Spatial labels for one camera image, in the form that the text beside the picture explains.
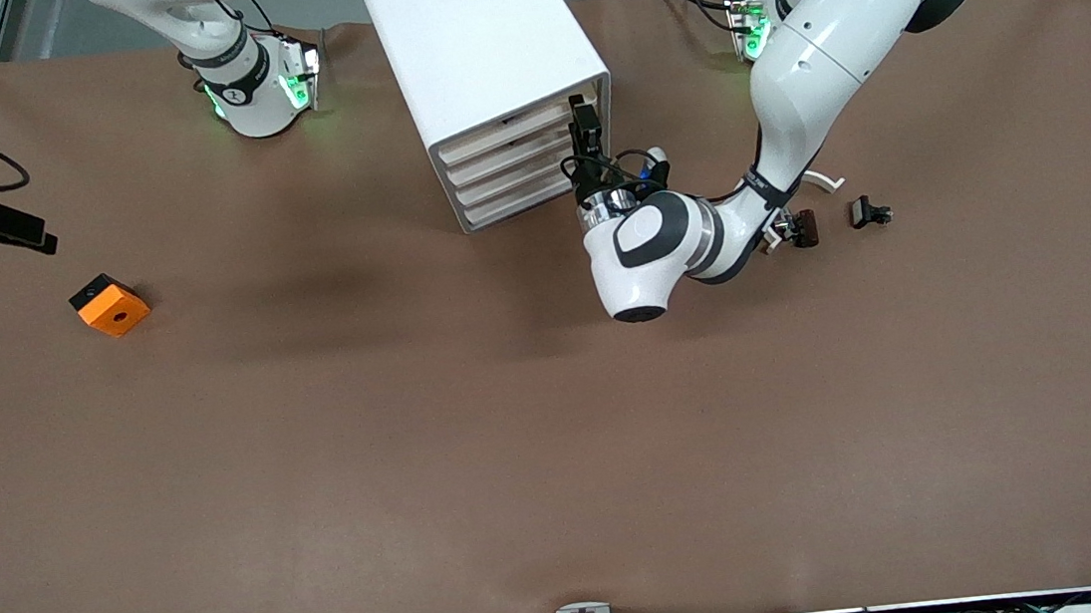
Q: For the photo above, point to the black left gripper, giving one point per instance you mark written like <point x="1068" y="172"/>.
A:
<point x="593" y="182"/>

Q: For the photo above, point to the white drawer with dark mark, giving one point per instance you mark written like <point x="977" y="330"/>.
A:
<point x="509" y="132"/>

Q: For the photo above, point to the orange and black box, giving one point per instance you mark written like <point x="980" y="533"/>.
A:
<point x="113" y="310"/>

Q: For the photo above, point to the small black clip part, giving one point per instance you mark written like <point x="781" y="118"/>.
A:
<point x="863" y="212"/>

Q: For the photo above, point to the brown table cover sheet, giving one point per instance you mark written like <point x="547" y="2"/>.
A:
<point x="559" y="445"/>

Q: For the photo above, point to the white curved plastic arc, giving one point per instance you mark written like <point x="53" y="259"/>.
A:
<point x="829" y="181"/>

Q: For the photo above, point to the white drawer cabinet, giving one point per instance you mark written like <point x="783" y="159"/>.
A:
<point x="480" y="42"/>

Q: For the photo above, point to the small brown metal part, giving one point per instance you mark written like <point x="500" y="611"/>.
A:
<point x="806" y="227"/>

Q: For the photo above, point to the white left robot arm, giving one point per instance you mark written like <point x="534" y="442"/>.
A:
<point x="821" y="50"/>

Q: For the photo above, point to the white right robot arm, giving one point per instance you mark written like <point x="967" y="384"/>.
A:
<point x="256" y="104"/>

